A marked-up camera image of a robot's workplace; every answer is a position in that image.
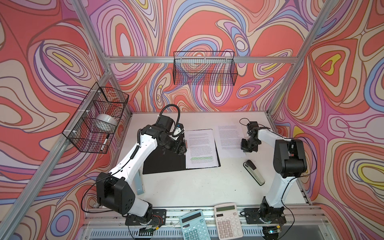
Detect beige black stapler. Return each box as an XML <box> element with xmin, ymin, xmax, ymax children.
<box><xmin>243</xmin><ymin>160</ymin><xmax>266</xmax><ymax>186</ymax></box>

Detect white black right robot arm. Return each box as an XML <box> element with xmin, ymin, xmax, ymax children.
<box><xmin>241</xmin><ymin>127</ymin><xmax>308</xmax><ymax>224</ymax></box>

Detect black wire basket wall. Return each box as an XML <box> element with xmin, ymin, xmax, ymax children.
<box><xmin>62</xmin><ymin>83</ymin><xmax>129</xmax><ymax>154</ymax></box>
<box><xmin>173</xmin><ymin>50</ymin><xmax>238</xmax><ymax>86</ymax></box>

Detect printed paper sheet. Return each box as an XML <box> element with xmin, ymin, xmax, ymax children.
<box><xmin>185</xmin><ymin>129</ymin><xmax>220</xmax><ymax>169</ymax></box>
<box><xmin>214</xmin><ymin>125</ymin><xmax>246</xmax><ymax>159</ymax></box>

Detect white tape roll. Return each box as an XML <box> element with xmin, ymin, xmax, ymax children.
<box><xmin>96</xmin><ymin>114</ymin><xmax>118</xmax><ymax>126</ymax></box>

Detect black wire basket back wall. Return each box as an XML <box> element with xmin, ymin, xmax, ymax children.
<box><xmin>173</xmin><ymin>50</ymin><xmax>238</xmax><ymax>86</ymax></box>

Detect pink white calculator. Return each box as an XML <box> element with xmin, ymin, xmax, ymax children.
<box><xmin>214</xmin><ymin>203</ymin><xmax>244</xmax><ymax>240</ymax></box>

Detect blue folder with black inside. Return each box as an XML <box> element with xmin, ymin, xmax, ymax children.
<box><xmin>143</xmin><ymin>133</ymin><xmax>221</xmax><ymax>175</ymax></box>

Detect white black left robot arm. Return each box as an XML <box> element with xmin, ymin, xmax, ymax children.
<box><xmin>96</xmin><ymin>124</ymin><xmax>187</xmax><ymax>224</ymax></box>

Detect black wire basket left wall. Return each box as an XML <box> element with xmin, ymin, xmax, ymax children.
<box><xmin>62</xmin><ymin>83</ymin><xmax>129</xmax><ymax>154</ymax></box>

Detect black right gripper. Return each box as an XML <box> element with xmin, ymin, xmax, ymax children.
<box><xmin>241</xmin><ymin>137</ymin><xmax>261</xmax><ymax>152</ymax></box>

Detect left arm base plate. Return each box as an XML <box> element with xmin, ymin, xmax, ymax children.
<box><xmin>125</xmin><ymin>209</ymin><xmax>167</xmax><ymax>228</ymax></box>

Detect teal calculator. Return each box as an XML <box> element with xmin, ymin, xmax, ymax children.
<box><xmin>180</xmin><ymin>210</ymin><xmax>211</xmax><ymax>240</ymax></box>

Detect black marker pen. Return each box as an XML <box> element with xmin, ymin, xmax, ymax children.
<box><xmin>100</xmin><ymin>134</ymin><xmax>110</xmax><ymax>152</ymax></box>

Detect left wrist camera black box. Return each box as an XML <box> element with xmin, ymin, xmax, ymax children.
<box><xmin>155</xmin><ymin>104</ymin><xmax>185</xmax><ymax>140</ymax></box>

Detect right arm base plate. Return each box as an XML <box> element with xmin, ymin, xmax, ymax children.
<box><xmin>244</xmin><ymin>208</ymin><xmax>287</xmax><ymax>225</ymax></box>

